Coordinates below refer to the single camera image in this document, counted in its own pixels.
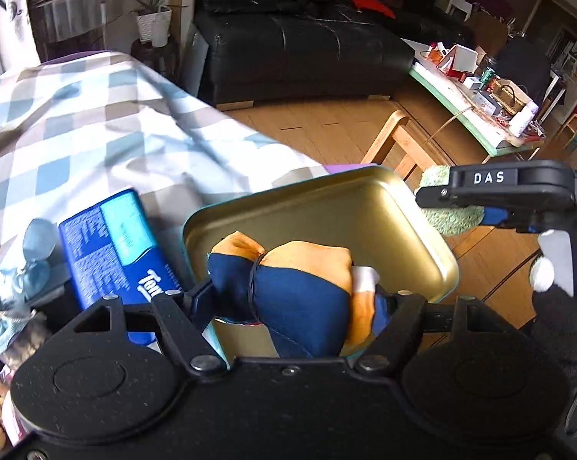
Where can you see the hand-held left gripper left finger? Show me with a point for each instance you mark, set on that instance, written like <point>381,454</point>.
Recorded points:
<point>198,303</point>

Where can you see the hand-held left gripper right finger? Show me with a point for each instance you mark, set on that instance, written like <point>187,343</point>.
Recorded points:
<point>406,316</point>

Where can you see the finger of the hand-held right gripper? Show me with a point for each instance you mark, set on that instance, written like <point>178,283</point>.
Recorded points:
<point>513,219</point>
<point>523,184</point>

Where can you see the green fluffy towel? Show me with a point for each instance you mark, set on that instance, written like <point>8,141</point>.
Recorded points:
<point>449,223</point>

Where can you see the navy orange cloth bundle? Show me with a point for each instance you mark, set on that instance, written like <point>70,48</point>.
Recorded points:
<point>288,302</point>

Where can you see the blue face mask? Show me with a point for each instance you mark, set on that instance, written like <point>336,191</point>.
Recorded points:
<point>37,258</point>

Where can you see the beige crochet cloth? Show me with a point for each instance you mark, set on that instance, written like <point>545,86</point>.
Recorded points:
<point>32,345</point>

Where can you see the printed light blue cloth bundle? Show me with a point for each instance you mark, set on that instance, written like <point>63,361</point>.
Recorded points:
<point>3,338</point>

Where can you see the person's right hand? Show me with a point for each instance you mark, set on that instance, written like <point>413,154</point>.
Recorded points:
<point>561,316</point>

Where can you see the white bottle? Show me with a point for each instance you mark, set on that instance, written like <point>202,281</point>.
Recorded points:
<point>523,117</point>

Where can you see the woven basket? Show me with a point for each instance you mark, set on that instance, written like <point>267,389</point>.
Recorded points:
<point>509,98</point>

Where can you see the green white coffee table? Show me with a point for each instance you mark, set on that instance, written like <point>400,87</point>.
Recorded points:
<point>461,105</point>

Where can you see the blue tissue pack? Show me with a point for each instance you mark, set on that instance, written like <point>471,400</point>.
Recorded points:
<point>101,254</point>

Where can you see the green can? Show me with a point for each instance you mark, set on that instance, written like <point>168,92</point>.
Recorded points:
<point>488,75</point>

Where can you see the black chair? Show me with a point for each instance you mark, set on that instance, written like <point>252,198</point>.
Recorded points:
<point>523,67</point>

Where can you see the white box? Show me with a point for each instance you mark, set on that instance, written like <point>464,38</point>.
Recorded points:
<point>465,57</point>

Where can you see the wooden chair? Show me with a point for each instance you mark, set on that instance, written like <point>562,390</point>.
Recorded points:
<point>389,134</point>

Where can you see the white chair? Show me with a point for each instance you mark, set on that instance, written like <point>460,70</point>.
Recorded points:
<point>458,7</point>

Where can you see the checkered blanket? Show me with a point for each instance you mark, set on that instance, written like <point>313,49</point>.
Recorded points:
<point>125,120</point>

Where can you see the pink cloth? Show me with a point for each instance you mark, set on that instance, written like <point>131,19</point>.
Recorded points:
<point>14,429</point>

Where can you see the red cloth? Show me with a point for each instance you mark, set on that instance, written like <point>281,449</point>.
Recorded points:
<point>370,4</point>

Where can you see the grey board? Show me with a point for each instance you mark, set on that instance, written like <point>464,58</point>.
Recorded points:
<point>192,62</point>

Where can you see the dark round plant stand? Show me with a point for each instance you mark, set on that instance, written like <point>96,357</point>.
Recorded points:
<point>157,60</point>

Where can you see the black leather sofa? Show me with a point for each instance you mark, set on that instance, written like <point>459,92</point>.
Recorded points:
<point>293,52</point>

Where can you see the potted plant in white pot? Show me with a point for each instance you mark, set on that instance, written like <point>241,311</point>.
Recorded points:
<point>154,26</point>

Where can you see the side table with cloth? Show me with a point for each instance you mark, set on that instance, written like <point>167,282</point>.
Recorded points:
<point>73,9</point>

